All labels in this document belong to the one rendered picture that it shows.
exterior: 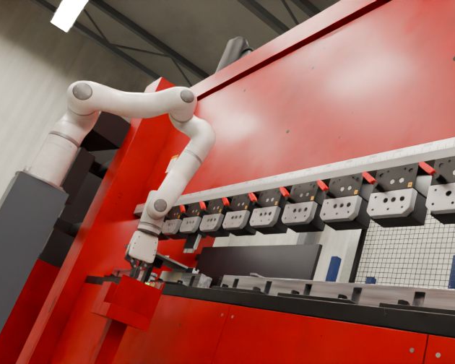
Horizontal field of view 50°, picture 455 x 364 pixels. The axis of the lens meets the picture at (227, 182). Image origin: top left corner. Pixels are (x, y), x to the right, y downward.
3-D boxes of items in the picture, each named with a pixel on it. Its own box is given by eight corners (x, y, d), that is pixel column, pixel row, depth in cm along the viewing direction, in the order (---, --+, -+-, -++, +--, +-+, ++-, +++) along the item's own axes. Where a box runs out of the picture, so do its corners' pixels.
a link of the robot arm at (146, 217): (163, 227, 177) (158, 230, 186) (173, 194, 181) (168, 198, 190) (141, 219, 175) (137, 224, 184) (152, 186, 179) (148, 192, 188)
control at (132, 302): (90, 311, 180) (110, 266, 186) (128, 326, 186) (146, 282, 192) (105, 315, 163) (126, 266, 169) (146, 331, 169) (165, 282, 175)
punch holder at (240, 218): (220, 228, 212) (232, 194, 218) (235, 236, 215) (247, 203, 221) (240, 226, 199) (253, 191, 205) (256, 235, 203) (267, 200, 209)
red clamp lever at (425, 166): (420, 158, 134) (441, 174, 126) (429, 165, 136) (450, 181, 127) (415, 163, 134) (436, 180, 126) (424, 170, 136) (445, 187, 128)
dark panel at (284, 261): (180, 308, 317) (203, 247, 332) (182, 310, 318) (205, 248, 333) (295, 331, 224) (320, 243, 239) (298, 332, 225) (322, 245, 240)
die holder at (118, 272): (107, 282, 292) (113, 268, 296) (116, 286, 295) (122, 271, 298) (141, 287, 251) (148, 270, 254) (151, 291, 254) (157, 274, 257)
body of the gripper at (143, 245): (157, 236, 185) (147, 264, 182) (132, 227, 181) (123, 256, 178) (164, 235, 179) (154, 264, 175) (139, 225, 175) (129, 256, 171)
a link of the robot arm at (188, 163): (209, 156, 183) (165, 221, 171) (198, 167, 197) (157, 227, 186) (190, 141, 181) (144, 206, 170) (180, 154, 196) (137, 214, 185)
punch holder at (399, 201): (365, 216, 146) (376, 168, 152) (382, 227, 150) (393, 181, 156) (407, 212, 134) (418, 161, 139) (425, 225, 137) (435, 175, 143)
